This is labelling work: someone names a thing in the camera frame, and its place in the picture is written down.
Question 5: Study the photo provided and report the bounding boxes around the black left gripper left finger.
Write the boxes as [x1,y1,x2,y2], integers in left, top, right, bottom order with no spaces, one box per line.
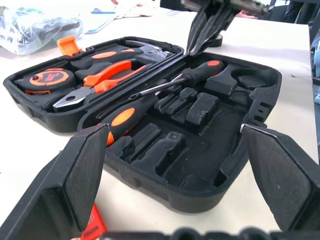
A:
[0,123,111,240]

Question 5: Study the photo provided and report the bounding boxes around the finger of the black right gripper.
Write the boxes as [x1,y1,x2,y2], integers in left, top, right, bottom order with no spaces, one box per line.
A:
[187,7,218,55]
[199,8,237,52]

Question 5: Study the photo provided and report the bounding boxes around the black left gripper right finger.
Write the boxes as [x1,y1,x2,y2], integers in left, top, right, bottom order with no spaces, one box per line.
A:
[239,123,320,240]

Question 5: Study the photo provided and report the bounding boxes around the black tape roll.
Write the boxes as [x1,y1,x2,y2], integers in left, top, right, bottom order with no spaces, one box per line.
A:
[209,34,223,49]

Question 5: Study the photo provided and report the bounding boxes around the small red box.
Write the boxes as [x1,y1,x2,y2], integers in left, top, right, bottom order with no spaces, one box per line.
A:
[80,202,109,240]

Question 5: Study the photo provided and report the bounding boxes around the black plastic tool case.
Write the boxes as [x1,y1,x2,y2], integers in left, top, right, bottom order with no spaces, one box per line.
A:
[2,36,283,214]

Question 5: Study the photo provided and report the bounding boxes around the orange case latch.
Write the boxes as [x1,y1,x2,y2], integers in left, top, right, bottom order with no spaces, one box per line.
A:
[56,35,83,56]

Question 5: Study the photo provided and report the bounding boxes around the black screwdriver orange end cap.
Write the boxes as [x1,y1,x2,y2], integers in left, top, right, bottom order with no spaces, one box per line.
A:
[128,59,226,100]

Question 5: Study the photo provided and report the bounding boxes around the black screwdriver orange oval grip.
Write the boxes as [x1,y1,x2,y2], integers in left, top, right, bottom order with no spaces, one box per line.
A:
[98,96,163,148]

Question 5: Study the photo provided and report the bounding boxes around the clear lid with blue rim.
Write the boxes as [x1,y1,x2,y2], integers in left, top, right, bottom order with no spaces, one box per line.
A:
[84,7,118,35]

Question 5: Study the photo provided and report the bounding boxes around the black orange tape measure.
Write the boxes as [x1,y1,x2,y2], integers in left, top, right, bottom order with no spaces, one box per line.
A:
[13,67,78,96]

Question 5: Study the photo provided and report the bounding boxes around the clear plastic bag of parts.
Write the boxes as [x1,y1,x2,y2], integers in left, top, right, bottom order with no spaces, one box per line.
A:
[0,5,84,55]

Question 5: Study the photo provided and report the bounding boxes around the orange handled pliers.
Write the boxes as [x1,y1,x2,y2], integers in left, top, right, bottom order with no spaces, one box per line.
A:
[51,59,147,113]

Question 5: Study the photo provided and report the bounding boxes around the black orange handled hammer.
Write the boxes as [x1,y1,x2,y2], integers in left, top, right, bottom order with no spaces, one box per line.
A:
[70,39,163,72]

